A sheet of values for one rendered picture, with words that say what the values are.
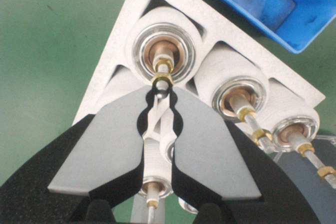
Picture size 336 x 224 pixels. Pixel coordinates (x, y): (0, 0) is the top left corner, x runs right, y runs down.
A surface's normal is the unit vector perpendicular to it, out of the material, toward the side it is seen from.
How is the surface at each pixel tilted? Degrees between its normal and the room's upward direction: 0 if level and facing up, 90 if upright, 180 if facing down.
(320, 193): 90
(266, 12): 0
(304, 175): 90
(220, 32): 0
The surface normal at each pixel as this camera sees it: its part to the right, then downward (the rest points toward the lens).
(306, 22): -0.86, -0.42
